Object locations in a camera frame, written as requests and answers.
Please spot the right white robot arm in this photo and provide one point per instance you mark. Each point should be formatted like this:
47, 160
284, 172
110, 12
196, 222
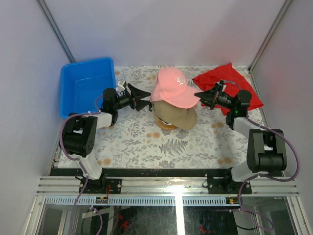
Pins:
266, 150

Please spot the pink cap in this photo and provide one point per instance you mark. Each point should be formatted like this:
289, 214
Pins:
171, 86

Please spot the khaki cap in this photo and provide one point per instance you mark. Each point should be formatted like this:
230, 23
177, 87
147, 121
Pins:
184, 119

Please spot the wooden hat stand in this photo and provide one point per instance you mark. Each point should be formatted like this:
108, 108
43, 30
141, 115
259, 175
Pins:
165, 126

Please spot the floral table mat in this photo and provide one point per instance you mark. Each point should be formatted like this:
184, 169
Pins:
135, 141

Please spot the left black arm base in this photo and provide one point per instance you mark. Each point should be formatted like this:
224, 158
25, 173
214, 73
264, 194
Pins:
100, 186

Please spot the aluminium rail frame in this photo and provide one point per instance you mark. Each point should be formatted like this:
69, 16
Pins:
157, 186

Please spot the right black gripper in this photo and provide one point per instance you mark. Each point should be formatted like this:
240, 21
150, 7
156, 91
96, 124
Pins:
210, 97

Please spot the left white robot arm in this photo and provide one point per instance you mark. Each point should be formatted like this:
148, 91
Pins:
77, 134

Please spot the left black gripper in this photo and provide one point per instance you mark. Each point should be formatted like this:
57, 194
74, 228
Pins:
137, 94

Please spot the red cloth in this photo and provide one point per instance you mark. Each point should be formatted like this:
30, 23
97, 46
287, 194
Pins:
207, 80

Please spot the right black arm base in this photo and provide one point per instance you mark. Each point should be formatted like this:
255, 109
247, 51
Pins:
227, 186

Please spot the blue plastic bin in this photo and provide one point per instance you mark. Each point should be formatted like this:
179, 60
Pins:
83, 82

